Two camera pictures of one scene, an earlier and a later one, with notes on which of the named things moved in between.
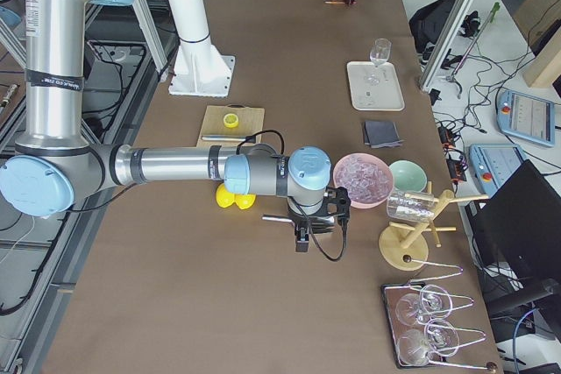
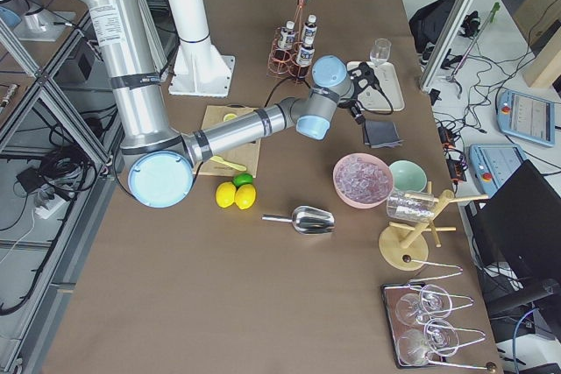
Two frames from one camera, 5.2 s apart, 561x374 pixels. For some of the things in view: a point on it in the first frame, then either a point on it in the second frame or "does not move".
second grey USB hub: [457, 170] does not move
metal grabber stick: [461, 63] does not move
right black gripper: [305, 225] -> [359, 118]
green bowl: [408, 176] does not move
